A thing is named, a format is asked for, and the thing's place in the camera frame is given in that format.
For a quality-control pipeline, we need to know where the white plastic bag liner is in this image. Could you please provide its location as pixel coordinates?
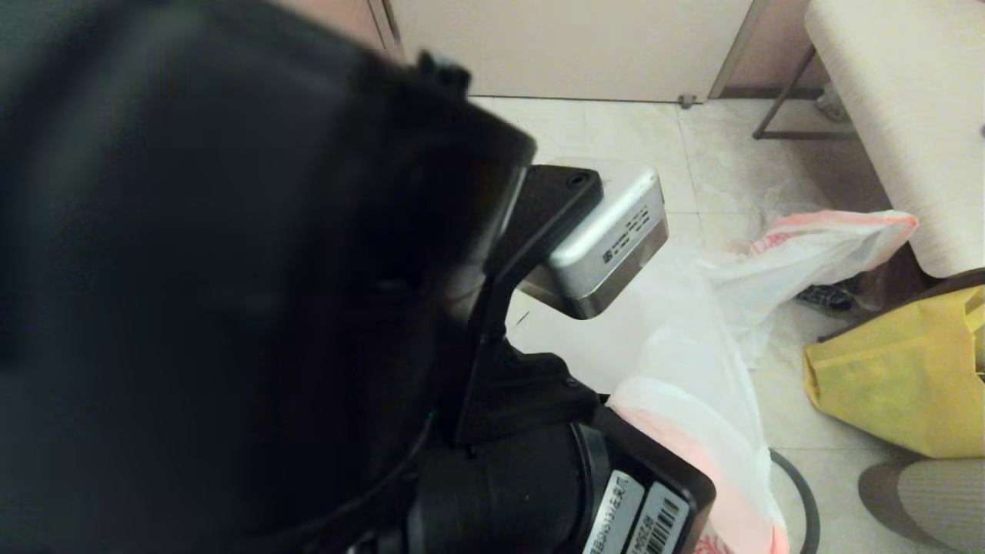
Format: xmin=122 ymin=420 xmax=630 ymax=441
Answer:
xmin=508 ymin=245 xmax=791 ymax=554

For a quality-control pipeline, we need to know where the grey bin rim ring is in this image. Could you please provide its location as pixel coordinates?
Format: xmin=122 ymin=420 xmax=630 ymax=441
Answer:
xmin=768 ymin=450 xmax=821 ymax=554

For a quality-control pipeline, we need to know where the white bag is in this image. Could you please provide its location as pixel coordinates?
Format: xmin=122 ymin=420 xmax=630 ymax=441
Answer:
xmin=696 ymin=210 xmax=920 ymax=366

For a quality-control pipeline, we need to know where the clear bag with dark contents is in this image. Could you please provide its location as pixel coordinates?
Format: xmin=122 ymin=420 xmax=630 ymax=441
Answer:
xmin=796 ymin=265 xmax=887 ymax=315

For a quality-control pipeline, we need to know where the yellow fabric bag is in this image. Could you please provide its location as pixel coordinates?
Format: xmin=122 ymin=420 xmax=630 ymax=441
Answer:
xmin=802 ymin=285 xmax=985 ymax=460

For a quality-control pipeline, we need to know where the grey ribbed round pad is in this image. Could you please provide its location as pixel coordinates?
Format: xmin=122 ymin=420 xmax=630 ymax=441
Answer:
xmin=856 ymin=459 xmax=985 ymax=554

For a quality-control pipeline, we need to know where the white door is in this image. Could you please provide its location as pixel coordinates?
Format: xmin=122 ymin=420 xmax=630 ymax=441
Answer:
xmin=382 ymin=0 xmax=755 ymax=103

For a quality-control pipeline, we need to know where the small clear plastic wrapper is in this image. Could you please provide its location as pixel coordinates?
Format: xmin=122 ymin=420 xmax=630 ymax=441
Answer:
xmin=814 ymin=81 xmax=847 ymax=124

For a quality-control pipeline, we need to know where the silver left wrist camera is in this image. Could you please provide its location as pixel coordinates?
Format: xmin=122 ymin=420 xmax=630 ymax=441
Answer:
xmin=519 ymin=158 xmax=669 ymax=321

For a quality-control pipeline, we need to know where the dark metal table frame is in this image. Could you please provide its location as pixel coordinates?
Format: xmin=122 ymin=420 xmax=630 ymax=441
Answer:
xmin=752 ymin=45 xmax=859 ymax=141

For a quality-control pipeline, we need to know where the grey door frame post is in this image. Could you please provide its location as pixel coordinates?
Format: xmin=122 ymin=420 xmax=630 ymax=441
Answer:
xmin=368 ymin=0 xmax=406 ymax=62
xmin=706 ymin=0 xmax=770 ymax=99

